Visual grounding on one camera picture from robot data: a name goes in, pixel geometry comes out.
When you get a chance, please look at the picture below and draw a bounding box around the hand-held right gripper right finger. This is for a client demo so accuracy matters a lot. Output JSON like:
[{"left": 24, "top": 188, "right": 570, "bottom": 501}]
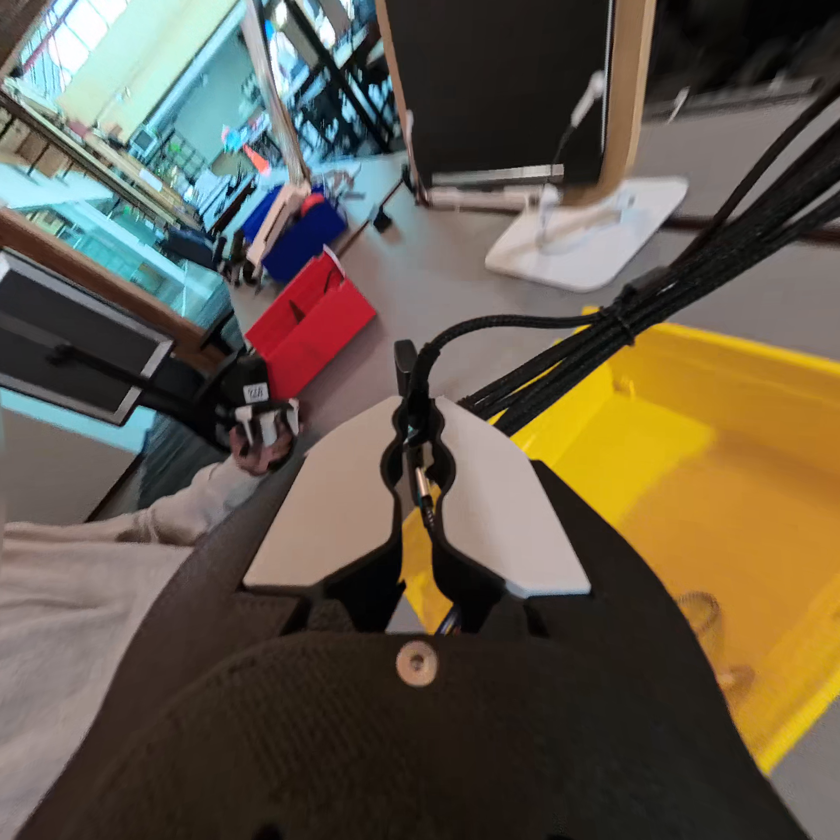
[{"left": 430, "top": 395, "right": 593, "bottom": 598}]

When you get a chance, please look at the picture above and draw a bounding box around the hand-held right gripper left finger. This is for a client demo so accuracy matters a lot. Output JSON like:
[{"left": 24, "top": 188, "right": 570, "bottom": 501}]
[{"left": 243, "top": 395, "right": 404, "bottom": 592}]

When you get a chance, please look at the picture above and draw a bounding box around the grey USB hub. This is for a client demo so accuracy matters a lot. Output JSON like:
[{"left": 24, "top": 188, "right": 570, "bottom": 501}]
[{"left": 392, "top": 339, "right": 421, "bottom": 421}]

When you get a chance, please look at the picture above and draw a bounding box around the yellow plastic bin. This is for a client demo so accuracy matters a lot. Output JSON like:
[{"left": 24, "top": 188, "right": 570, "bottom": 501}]
[{"left": 400, "top": 305, "right": 840, "bottom": 775}]

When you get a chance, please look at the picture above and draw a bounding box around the black braided cable bundle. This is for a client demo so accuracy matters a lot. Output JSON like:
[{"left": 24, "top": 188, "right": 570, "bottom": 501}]
[{"left": 407, "top": 79, "right": 840, "bottom": 437}]

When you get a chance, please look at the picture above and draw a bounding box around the person's left forearm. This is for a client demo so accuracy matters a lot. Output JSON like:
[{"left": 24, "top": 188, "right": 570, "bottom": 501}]
[{"left": 0, "top": 456, "right": 265, "bottom": 549}]

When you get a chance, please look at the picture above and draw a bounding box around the light grey desk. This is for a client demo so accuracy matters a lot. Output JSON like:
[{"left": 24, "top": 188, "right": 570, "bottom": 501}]
[{"left": 223, "top": 92, "right": 840, "bottom": 840}]

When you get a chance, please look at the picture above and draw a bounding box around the person's left hand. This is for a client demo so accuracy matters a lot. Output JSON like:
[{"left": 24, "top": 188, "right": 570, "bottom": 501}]
[{"left": 231, "top": 433, "right": 295, "bottom": 478}]

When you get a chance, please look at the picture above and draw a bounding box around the red plastic bin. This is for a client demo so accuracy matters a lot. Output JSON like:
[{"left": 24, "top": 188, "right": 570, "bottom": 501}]
[{"left": 244, "top": 246, "right": 378, "bottom": 401}]

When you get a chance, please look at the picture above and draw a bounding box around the blue plastic bin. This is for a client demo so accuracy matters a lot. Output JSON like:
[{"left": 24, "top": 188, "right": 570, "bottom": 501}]
[{"left": 241, "top": 182, "right": 349, "bottom": 284}]

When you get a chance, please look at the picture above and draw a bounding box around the black monitor silver rim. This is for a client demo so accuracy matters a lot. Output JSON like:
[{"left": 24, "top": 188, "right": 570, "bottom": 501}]
[{"left": 0, "top": 249, "right": 177, "bottom": 427}]

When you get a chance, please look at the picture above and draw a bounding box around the white stand base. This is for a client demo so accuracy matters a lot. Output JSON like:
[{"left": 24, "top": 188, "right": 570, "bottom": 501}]
[{"left": 484, "top": 176, "right": 690, "bottom": 293}]

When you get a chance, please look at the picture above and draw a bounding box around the person's grey sweatshirt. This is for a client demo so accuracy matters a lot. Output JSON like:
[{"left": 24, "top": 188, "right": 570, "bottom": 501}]
[{"left": 0, "top": 538, "right": 217, "bottom": 840}]

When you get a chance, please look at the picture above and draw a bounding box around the black panel wooden frame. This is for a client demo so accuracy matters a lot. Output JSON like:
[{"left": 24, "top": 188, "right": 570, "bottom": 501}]
[{"left": 374, "top": 0, "right": 657, "bottom": 191}]

